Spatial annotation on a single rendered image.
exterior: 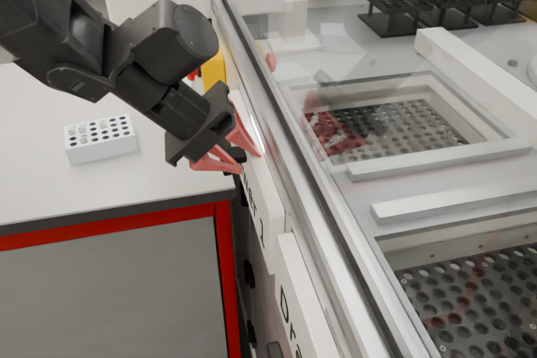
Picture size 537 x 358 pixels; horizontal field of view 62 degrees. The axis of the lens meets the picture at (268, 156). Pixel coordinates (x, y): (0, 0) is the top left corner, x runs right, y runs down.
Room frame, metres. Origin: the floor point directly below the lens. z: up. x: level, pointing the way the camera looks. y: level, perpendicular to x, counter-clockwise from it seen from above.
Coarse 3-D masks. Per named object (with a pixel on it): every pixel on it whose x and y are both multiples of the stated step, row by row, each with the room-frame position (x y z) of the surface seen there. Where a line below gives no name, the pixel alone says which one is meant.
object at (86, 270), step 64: (0, 128) 0.77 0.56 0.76; (0, 192) 0.57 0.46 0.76; (64, 192) 0.57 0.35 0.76; (128, 192) 0.57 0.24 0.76; (192, 192) 0.57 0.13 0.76; (0, 256) 0.51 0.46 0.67; (64, 256) 0.53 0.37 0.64; (128, 256) 0.55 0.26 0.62; (192, 256) 0.58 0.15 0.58; (0, 320) 0.49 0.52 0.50; (64, 320) 0.52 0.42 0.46; (128, 320) 0.54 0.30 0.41; (192, 320) 0.57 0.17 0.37
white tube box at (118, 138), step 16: (64, 128) 0.71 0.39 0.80; (96, 128) 0.72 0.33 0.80; (112, 128) 0.71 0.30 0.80; (128, 128) 0.72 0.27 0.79; (80, 144) 0.66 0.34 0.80; (96, 144) 0.66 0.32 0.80; (112, 144) 0.67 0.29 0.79; (128, 144) 0.68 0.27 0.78; (80, 160) 0.65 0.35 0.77; (96, 160) 0.66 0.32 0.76
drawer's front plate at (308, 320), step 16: (288, 240) 0.31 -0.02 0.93; (288, 256) 0.29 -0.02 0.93; (288, 272) 0.27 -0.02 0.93; (304, 272) 0.27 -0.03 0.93; (288, 288) 0.27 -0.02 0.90; (304, 288) 0.25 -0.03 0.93; (288, 304) 0.27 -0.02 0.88; (304, 304) 0.23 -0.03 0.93; (288, 320) 0.26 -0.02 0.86; (304, 320) 0.22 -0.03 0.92; (320, 320) 0.22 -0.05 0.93; (288, 336) 0.26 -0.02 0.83; (304, 336) 0.22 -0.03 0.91; (320, 336) 0.20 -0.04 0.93; (304, 352) 0.21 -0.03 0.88; (320, 352) 0.19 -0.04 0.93; (336, 352) 0.19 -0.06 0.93
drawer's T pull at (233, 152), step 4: (220, 144) 0.50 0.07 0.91; (224, 144) 0.50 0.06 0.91; (224, 148) 0.49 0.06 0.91; (228, 148) 0.49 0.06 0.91; (232, 148) 0.49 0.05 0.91; (236, 148) 0.49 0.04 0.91; (240, 148) 0.49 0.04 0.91; (228, 152) 0.49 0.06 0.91; (232, 152) 0.48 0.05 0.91; (236, 152) 0.48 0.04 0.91; (240, 152) 0.48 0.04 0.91; (244, 152) 0.48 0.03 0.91; (232, 156) 0.48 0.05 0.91; (236, 156) 0.48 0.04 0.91; (240, 156) 0.48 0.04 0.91; (244, 156) 0.48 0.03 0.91; (220, 160) 0.47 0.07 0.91; (236, 160) 0.47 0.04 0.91; (240, 160) 0.47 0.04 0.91; (244, 160) 0.47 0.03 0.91; (224, 172) 0.45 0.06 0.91; (228, 172) 0.45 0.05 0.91
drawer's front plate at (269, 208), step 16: (240, 96) 0.61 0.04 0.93; (240, 112) 0.56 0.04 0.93; (256, 160) 0.44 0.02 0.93; (256, 176) 0.42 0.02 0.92; (256, 192) 0.42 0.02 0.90; (272, 192) 0.38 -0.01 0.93; (272, 208) 0.36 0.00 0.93; (256, 224) 0.43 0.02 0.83; (272, 224) 0.35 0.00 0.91; (272, 240) 0.35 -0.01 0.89; (272, 256) 0.35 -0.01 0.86; (272, 272) 0.35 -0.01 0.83
